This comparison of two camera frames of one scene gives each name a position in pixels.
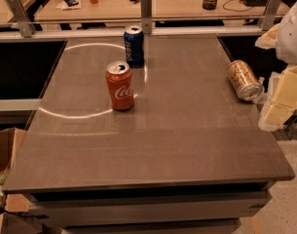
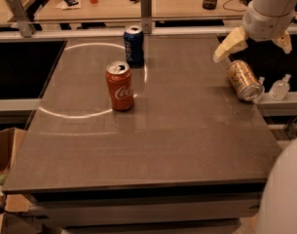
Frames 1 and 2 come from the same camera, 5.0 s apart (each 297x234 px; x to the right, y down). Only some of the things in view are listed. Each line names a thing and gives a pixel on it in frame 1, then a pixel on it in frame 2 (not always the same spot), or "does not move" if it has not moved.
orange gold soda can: [243, 80] does not move
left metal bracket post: [24, 25] does not move
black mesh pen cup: [209, 2] does not move
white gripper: [292, 36] -> [264, 23]
